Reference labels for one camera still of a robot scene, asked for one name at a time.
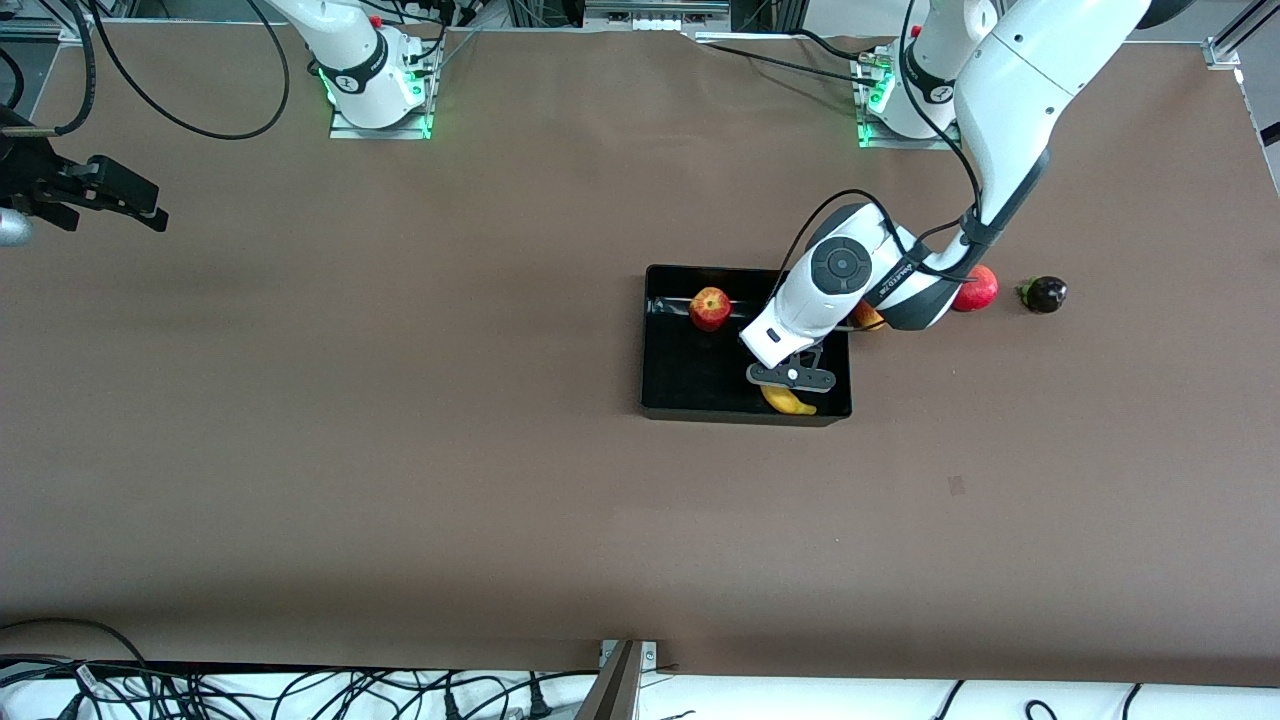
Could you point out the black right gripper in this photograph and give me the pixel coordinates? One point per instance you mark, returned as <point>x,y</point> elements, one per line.
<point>40,178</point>

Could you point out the yellow banana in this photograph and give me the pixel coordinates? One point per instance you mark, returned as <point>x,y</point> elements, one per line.
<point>790,404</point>

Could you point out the red apple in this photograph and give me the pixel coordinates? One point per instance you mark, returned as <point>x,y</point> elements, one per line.
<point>710,308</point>

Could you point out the black plastic box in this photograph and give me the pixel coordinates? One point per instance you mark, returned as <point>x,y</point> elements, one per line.
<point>700,385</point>

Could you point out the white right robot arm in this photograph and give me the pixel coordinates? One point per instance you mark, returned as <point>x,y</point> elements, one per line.
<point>360,50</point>

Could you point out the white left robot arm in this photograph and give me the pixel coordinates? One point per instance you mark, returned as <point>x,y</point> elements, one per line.
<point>1020,80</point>

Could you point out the red yellow mango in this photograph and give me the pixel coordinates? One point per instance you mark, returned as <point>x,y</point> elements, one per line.
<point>868,320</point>

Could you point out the red pomegranate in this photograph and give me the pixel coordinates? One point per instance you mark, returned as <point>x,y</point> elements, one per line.
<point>985,288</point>

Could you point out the dark purple eggplant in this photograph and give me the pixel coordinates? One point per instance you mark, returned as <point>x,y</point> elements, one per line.
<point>1046,295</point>

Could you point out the white power strip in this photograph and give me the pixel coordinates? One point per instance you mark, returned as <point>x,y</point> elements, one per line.
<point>655,22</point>

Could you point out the dark metal strut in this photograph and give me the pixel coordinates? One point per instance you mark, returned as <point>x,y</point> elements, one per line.
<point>612,690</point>

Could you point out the aluminium frame profile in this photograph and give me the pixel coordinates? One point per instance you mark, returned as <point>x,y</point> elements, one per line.
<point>1235,40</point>
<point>40,28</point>

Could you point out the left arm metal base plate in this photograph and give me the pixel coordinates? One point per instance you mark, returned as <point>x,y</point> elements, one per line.
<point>875,140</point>

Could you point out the silver bracket plate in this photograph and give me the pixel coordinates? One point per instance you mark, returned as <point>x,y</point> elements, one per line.
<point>648,655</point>

